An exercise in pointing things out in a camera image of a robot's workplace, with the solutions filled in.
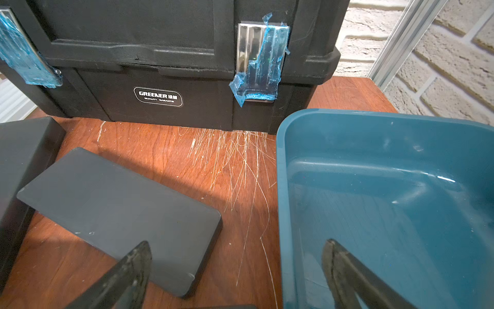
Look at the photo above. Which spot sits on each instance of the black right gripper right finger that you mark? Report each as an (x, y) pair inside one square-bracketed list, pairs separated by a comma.
[(351, 282)]

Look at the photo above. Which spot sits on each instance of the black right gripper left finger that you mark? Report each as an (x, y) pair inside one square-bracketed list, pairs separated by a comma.
[(123, 286)]

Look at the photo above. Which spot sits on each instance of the flat black pencil case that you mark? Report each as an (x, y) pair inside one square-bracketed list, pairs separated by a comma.
[(113, 209)]

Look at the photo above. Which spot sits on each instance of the teal plastic storage tray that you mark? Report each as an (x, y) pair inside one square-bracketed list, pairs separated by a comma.
[(411, 197)]

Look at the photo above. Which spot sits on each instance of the long black pencil case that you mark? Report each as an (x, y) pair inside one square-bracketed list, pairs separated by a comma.
[(28, 147)]

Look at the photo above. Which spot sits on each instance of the black plastic toolbox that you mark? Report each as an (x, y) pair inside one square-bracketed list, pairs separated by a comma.
[(226, 65)]

